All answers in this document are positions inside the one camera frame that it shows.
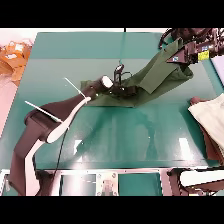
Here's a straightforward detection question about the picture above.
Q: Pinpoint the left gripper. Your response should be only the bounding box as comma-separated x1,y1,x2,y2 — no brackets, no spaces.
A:
110,84,138,98

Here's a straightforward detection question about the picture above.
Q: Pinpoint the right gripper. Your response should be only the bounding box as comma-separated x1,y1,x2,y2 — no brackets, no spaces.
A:
166,44,193,65

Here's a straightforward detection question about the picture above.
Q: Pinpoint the dark green garment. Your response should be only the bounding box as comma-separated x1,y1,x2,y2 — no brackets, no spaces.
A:
79,37,195,109

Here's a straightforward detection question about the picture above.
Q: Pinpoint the cream garment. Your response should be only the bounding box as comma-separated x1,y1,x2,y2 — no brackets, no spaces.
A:
187,92,224,152

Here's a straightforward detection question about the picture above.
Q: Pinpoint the brown garment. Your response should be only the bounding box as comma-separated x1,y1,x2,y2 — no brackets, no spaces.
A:
189,96,224,167

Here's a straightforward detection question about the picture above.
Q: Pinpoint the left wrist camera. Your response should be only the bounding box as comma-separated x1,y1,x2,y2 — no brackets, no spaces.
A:
113,64,132,86

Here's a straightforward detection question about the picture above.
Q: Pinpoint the black cable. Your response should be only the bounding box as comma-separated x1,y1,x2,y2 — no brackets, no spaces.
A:
53,123,70,197

